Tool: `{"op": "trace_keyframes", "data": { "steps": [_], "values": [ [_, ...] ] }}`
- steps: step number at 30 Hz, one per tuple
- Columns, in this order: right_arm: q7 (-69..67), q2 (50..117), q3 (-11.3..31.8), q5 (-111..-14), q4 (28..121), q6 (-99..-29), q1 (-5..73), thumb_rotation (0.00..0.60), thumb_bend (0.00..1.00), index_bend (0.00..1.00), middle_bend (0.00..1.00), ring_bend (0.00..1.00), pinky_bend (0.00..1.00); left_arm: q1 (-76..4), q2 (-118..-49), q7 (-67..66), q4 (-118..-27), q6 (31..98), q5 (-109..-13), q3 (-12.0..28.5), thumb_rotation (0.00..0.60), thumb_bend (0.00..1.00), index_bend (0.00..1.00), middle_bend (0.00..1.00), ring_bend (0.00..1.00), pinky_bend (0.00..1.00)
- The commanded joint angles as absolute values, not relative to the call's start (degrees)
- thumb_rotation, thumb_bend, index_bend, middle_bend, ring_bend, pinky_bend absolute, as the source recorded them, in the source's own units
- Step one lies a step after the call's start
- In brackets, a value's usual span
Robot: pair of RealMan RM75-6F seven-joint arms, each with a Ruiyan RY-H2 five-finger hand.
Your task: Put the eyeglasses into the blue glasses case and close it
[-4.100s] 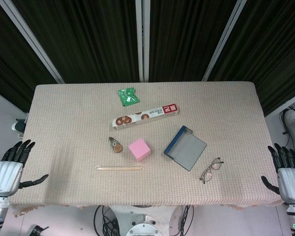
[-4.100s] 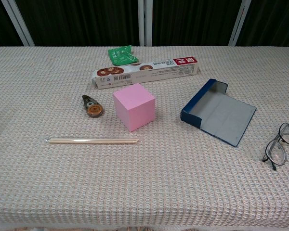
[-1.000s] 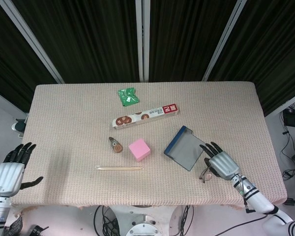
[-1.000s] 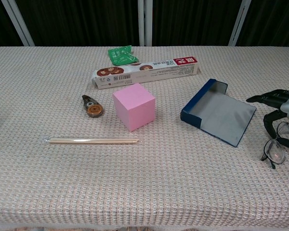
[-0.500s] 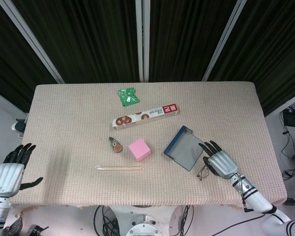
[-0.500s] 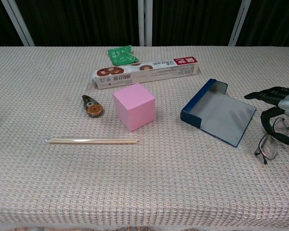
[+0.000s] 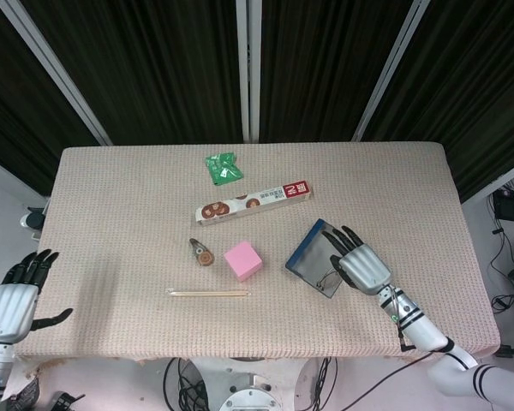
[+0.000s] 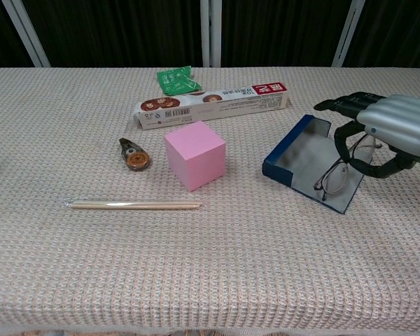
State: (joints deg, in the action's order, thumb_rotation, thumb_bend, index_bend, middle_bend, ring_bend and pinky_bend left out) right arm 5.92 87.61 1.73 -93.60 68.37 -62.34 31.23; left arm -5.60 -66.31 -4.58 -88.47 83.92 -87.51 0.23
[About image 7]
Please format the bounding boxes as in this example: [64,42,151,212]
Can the green snack packet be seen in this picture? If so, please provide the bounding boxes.
[204,152,244,187]

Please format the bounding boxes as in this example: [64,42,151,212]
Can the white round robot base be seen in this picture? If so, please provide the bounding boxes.
[192,357,322,411]

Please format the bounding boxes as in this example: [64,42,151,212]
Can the brown correction tape dispenser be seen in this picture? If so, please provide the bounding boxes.
[188,237,216,268]

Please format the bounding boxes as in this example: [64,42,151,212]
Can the thin arm cable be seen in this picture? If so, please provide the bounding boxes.
[345,323,449,408]

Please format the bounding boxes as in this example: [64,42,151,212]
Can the white metal frame post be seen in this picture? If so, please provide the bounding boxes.
[0,0,113,146]
[235,0,262,144]
[353,0,430,141]

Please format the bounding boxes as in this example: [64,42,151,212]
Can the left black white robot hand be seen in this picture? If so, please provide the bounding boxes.
[0,249,75,345]

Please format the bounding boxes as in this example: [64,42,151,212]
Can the long cookie box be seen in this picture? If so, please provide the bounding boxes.
[191,180,314,229]

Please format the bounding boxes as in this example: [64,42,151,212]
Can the black pleated curtain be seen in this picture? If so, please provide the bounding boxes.
[259,0,415,143]
[362,0,514,202]
[0,0,102,194]
[19,0,246,146]

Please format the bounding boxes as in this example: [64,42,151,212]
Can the small black device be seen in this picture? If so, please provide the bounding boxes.
[51,390,86,411]

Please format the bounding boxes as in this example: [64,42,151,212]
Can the grey white round device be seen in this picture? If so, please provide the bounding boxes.
[19,206,48,241]

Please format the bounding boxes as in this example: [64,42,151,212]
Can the pink cube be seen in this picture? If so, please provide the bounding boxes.
[223,241,264,283]

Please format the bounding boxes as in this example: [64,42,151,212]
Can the grey blue glasses case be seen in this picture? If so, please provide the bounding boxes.
[284,218,361,299]

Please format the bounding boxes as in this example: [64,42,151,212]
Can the white metal frame bar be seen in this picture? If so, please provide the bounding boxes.
[460,154,514,205]

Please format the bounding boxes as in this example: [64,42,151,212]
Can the wire-frame eyeglasses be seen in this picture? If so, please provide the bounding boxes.
[317,261,345,292]

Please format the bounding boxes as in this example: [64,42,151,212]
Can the black floor cables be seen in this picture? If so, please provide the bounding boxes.
[490,222,514,314]

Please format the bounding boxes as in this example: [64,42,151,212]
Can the beige knitted tablecloth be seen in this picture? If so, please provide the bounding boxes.
[15,142,501,367]

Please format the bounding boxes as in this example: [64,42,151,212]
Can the black braided cable sleeve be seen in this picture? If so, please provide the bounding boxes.
[3,371,43,404]

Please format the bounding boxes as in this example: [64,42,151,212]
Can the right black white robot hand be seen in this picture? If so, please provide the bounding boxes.
[322,225,393,297]

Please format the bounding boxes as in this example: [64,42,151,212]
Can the black cable bundle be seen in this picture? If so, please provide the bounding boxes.
[162,357,210,411]
[306,357,339,411]

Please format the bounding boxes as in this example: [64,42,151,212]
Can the black box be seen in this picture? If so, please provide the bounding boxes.
[493,190,514,223]

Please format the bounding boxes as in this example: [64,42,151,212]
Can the wrapped wooden chopsticks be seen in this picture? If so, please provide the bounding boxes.
[167,289,253,300]

